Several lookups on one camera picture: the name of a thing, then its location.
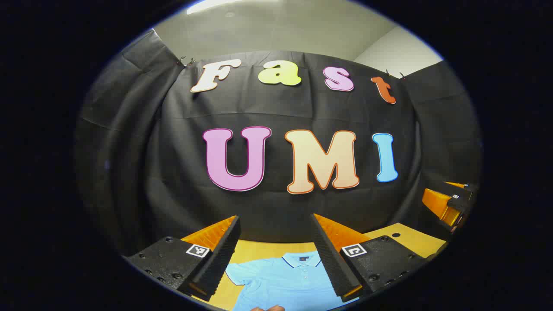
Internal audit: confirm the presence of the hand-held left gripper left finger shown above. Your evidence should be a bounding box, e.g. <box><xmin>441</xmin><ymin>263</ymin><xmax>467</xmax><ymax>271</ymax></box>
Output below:
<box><xmin>123</xmin><ymin>216</ymin><xmax>241</xmax><ymax>302</ymax></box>

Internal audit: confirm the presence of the light blue T-shirt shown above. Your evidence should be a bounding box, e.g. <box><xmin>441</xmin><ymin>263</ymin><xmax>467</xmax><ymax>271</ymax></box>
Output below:
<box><xmin>226</xmin><ymin>251</ymin><xmax>359</xmax><ymax>311</ymax></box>

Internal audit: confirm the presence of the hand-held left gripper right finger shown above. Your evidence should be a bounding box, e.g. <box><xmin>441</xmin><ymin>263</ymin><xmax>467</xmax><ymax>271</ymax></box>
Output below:
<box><xmin>312</xmin><ymin>213</ymin><xmax>426</xmax><ymax>303</ymax></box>

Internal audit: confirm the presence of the black backdrop cloth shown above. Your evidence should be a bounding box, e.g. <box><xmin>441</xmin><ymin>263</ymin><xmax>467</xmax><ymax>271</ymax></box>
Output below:
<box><xmin>74</xmin><ymin>28</ymin><xmax>482</xmax><ymax>255</ymax></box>

